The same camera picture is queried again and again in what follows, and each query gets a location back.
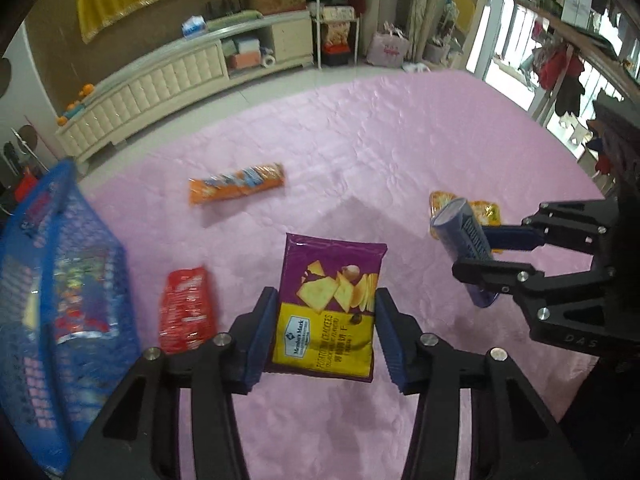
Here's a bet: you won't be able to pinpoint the orange yellow snack packet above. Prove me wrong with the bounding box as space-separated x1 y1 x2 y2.
428 191 502 240

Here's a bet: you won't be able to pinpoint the blue doublemint gum can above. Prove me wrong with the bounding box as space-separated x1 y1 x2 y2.
429 197 501 309

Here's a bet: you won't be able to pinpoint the red snack packet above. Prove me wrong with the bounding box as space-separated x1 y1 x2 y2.
158 266 217 354

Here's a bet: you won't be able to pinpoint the blue plastic basket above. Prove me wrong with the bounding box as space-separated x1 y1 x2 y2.
1 159 141 476

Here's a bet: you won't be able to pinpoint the purple yellow cracker bag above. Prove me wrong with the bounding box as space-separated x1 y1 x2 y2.
270 233 387 382

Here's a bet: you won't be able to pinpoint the orange snack stick pack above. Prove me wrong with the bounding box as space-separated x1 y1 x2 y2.
189 162 285 206

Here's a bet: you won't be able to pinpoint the pink table cloth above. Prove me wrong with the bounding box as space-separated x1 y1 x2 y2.
74 69 609 480

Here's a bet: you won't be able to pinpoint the pink white shopping bag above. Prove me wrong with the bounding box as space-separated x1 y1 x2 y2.
366 22 410 68

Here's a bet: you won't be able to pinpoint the cream tv cabinet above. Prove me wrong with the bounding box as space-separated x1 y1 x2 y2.
55 11 314 164

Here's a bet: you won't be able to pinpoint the oranges on cabinet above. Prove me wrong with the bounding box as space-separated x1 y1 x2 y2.
56 84 94 127

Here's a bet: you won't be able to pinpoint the blue tissue box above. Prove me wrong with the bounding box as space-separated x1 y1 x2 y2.
181 15 207 38

